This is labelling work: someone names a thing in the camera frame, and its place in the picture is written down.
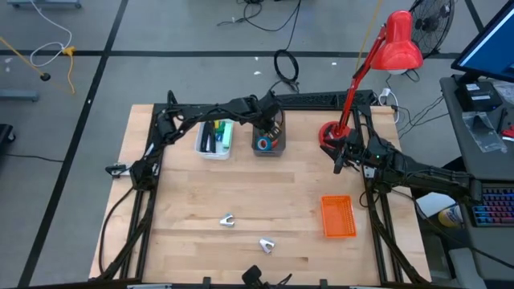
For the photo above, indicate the grey cart base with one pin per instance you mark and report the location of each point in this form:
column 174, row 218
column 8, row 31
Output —
column 18, row 95
column 44, row 3

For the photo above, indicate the clear plastic bag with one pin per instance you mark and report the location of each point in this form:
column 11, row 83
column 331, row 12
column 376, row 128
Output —
column 484, row 132

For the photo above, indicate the grey translucent plastic bin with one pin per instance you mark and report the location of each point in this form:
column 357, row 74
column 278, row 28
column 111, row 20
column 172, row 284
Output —
column 281, row 150

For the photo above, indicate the black computer monitor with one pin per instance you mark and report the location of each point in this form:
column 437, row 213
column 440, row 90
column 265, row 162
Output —
column 490, row 52

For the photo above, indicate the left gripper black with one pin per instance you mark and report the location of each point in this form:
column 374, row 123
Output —
column 267, row 110

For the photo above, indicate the backlit rainbow keyboard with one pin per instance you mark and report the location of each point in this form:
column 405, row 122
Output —
column 494, row 206

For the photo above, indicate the red desk lamp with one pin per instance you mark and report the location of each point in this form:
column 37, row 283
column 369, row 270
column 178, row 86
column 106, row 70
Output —
column 397, row 44

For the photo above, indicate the white plastic bin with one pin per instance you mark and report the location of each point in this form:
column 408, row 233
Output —
column 213, row 155

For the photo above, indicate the orange perforated plastic basket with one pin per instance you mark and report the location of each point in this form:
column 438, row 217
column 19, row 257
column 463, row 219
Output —
column 338, row 216

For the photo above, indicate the black aluminium table frame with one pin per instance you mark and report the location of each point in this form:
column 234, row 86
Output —
column 377, row 241

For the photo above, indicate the blue tape roll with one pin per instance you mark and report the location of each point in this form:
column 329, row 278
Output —
column 259, row 143

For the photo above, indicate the white power adapter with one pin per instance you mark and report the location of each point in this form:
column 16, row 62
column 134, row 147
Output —
column 386, row 93

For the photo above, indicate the yellow bottle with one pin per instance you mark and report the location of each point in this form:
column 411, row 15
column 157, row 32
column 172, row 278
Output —
column 449, row 216

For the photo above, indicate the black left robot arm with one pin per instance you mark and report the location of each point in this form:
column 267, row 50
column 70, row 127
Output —
column 209, row 110

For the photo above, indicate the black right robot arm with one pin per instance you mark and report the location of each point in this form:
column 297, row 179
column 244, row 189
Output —
column 425, row 172

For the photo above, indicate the grey desk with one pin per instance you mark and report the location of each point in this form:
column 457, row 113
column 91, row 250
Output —
column 482, row 164

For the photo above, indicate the black chair base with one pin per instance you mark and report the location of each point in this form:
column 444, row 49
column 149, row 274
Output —
column 5, row 134

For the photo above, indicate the white paper sheet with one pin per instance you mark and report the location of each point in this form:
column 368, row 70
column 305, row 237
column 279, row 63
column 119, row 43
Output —
column 433, row 202

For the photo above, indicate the black mini computer box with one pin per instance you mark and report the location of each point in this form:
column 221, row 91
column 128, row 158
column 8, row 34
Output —
column 478, row 96

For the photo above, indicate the long black stapler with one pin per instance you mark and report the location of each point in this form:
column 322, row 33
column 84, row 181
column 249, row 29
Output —
column 208, row 138

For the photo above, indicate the black floor fan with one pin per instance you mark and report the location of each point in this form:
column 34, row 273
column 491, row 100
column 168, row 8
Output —
column 431, row 24

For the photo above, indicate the silver clip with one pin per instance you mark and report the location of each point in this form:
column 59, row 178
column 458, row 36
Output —
column 268, row 247

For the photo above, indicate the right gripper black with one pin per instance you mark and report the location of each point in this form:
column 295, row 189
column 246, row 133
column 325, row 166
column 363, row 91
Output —
column 359, row 148

